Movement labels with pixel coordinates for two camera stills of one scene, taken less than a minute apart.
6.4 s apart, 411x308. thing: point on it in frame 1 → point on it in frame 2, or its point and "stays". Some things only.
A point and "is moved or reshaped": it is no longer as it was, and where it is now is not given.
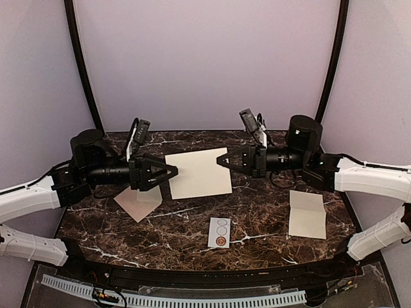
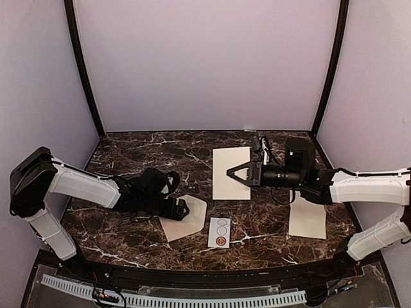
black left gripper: [140, 176] → [178, 215]
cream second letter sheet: [307, 215] stays
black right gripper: [259, 160] → [255, 169]
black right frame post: [337, 57] stays
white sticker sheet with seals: [219, 233] stays
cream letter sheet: [199, 174] is moved or reshaped
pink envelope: [139, 204] is moved or reshaped
